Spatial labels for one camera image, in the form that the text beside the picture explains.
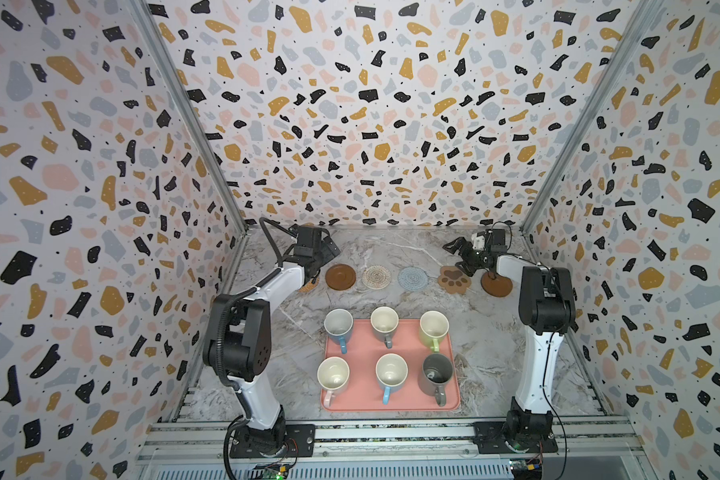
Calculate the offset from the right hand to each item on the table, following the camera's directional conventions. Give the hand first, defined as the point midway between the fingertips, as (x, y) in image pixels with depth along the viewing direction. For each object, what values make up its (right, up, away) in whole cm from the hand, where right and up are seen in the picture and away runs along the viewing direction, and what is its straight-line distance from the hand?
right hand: (451, 246), depth 106 cm
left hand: (-41, 0, -11) cm, 43 cm away
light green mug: (-9, -25, -16) cm, 31 cm away
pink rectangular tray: (-30, -31, -17) cm, 47 cm away
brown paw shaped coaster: (+1, -12, +1) cm, 12 cm away
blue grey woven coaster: (-13, -11, +1) cm, 18 cm away
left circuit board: (-50, -54, -36) cm, 82 cm away
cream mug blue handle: (-22, -36, -22) cm, 48 cm away
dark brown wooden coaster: (-39, -11, 0) cm, 41 cm away
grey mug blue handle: (-38, -24, -15) cm, 48 cm away
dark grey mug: (-10, -36, -23) cm, 43 cm away
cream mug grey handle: (-24, -23, -14) cm, 36 cm away
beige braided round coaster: (-27, -11, +1) cm, 29 cm away
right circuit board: (+9, -55, -34) cm, 65 cm away
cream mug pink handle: (-38, -36, -24) cm, 57 cm away
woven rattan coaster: (-50, -14, -3) cm, 52 cm away
